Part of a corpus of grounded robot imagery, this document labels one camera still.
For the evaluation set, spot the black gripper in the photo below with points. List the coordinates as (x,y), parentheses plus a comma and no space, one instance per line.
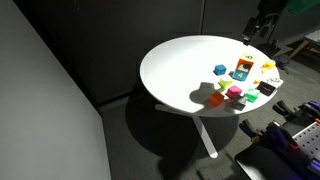
(273,9)

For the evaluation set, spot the yellow-green small block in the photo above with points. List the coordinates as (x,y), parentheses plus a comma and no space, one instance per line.
(225,83)

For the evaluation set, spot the blue small block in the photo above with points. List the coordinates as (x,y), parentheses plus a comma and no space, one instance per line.
(220,69)

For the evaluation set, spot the green small block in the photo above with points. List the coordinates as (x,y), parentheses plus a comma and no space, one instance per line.
(252,95)

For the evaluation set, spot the pink small block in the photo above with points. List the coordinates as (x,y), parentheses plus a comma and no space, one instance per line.
(234,91)

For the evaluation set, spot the orange small block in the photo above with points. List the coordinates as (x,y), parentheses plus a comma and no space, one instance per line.
(216,98)

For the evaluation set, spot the dark stand base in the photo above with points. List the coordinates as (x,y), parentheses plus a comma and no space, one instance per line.
(270,49)

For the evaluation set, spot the yellow lemon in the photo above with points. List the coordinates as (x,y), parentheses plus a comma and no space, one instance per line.
(268,63)

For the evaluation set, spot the orange soft cube number six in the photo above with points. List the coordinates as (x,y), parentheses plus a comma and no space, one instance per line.
(246,63)

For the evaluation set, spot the wooden leg desk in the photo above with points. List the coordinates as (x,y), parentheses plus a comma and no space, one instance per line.
(305,43)

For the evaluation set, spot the soft cube blue number four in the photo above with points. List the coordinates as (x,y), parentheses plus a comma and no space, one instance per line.
(240,75)

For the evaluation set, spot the white cube black scribble print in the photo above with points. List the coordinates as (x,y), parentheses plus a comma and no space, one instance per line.
(266,88)

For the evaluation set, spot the black clamp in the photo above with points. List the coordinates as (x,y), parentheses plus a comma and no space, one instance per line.
(282,108)

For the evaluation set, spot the purple clamp orange trigger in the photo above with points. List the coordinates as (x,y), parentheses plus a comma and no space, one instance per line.
(281,135)

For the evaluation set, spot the white table leg base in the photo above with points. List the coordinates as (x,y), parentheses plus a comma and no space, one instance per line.
(205,136)

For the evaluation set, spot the perforated metal breadboard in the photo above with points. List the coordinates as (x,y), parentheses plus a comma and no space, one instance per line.
(310,140)

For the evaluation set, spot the black platform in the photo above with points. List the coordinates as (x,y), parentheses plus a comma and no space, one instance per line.
(263,163)

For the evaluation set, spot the small purple clamp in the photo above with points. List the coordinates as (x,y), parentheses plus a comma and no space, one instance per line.
(314,166)

